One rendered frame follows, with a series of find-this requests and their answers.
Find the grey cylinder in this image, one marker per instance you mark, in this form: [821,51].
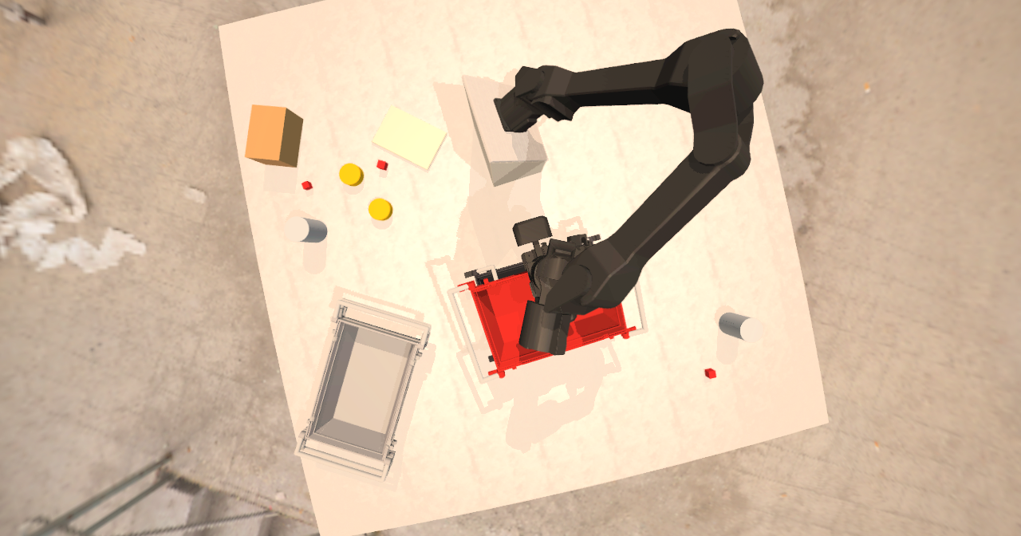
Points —
[741,327]
[300,229]

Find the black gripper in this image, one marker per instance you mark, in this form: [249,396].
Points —
[532,230]

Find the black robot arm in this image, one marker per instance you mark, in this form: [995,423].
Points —
[716,78]

